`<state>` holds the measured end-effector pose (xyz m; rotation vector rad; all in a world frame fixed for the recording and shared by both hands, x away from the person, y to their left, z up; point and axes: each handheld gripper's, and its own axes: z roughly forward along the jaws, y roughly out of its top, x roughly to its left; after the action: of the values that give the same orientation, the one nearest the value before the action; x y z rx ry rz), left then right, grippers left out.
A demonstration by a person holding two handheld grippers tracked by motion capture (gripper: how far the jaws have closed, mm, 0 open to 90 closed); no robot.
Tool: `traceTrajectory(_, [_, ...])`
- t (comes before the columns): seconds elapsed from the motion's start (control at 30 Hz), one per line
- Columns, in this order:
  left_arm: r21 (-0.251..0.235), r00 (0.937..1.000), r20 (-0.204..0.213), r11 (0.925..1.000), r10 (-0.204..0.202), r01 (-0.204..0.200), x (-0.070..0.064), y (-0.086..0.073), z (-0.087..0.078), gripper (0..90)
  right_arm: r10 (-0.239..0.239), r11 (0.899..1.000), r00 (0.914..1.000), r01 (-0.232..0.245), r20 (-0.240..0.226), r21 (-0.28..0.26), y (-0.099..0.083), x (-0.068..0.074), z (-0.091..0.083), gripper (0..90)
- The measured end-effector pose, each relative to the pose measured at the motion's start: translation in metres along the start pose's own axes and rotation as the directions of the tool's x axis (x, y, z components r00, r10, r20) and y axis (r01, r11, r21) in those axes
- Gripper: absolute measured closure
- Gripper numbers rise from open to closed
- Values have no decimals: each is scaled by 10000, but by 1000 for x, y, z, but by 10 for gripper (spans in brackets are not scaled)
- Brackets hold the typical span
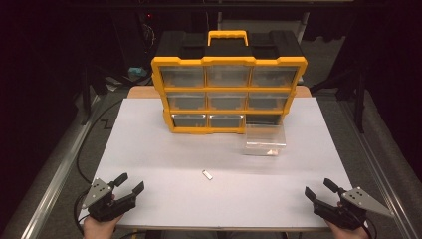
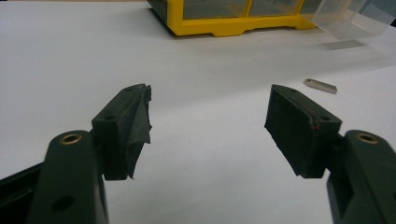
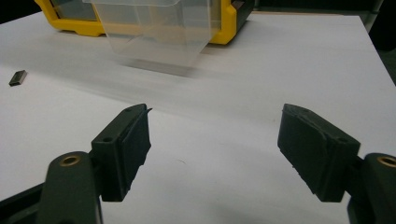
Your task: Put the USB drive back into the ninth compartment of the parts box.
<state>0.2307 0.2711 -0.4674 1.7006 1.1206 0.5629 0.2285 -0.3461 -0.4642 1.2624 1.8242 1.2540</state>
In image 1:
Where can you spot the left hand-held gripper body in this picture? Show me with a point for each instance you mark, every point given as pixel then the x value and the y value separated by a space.
pixel 103 207

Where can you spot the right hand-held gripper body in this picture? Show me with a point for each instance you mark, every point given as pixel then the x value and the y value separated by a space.
pixel 355 199

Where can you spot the small silver metal piece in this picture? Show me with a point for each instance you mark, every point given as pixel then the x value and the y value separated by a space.
pixel 207 175

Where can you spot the single clear plastic drawer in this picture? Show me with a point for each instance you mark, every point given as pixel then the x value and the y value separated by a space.
pixel 264 141

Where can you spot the yellow black drawer organizer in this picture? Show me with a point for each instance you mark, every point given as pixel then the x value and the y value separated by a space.
pixel 229 89

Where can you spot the person's left hand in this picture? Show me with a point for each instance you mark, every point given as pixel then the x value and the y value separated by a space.
pixel 98 229

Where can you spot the person's right hand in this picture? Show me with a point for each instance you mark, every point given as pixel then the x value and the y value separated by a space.
pixel 350 233

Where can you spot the black stand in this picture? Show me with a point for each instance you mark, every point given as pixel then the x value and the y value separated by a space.
pixel 358 99
pixel 87 96

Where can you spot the teal object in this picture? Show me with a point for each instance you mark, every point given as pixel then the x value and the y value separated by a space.
pixel 137 71

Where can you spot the set of clear organizer drawers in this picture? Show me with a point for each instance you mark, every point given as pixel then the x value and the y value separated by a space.
pixel 182 76

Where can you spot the aluminium rail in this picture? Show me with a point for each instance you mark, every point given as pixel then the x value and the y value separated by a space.
pixel 49 189
pixel 388 179

